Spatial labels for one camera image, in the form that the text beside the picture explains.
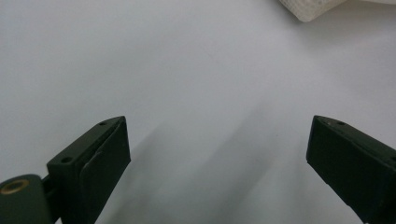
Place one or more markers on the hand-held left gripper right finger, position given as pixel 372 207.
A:
pixel 355 165

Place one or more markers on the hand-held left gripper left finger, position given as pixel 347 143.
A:
pixel 93 161

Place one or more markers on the white mesh laundry bag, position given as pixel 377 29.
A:
pixel 311 9

